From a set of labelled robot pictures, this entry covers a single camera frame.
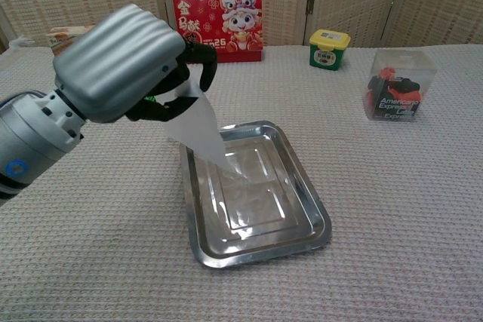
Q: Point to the red 2026 desk calendar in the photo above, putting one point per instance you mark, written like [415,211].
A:
[230,20]

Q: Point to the stainless steel rectangular tray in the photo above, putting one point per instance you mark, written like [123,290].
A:
[260,205]

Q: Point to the white paper sheet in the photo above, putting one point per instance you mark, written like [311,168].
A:
[198,126]

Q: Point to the white woven tablecloth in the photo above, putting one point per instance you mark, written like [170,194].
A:
[377,205]

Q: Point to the clear box of coffee capsules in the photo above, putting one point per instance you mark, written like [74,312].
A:
[398,90]

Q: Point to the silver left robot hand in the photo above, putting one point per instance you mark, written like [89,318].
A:
[117,62]

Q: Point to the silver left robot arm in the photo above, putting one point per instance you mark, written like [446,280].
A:
[30,141]

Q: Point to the green tub with yellow lid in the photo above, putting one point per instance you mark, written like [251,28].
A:
[327,50]

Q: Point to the orange biscuit box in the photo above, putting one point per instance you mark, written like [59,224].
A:
[62,37]

